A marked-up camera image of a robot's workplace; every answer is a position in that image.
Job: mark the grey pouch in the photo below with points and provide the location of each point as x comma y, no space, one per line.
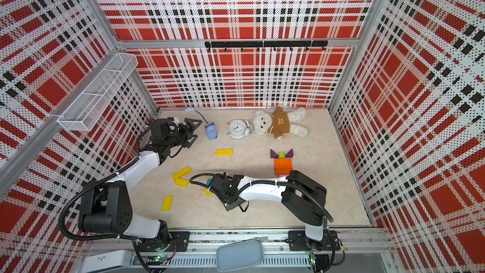
240,255

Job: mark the white box device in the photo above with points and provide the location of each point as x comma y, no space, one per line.
107,262

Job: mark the white teddy bear brown hoodie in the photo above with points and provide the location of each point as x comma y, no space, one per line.
280,123

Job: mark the yellow block bottom left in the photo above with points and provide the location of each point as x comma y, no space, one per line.
167,203

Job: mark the yellow long block top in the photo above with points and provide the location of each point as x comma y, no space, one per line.
222,152

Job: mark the black hook rail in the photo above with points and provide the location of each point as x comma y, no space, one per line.
267,44

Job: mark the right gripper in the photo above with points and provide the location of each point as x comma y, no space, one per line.
227,205

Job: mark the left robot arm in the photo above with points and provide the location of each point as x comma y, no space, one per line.
103,209

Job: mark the purple triangle block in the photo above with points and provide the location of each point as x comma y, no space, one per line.
274,155
289,154

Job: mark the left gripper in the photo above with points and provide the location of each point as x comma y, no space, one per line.
189,133

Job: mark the white wire basket shelf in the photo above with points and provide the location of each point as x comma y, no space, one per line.
86,109

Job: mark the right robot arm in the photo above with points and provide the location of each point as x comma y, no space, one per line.
302,196

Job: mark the orange rectangular block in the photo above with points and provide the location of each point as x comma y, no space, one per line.
283,166

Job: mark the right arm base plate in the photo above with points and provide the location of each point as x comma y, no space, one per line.
298,241

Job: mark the white alarm clock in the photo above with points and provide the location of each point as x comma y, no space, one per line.
239,129

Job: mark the small yellow block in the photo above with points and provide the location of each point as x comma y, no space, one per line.
181,182

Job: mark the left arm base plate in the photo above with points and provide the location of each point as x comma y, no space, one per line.
178,240

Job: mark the orange trapezoid block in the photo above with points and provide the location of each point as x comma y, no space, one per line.
282,162

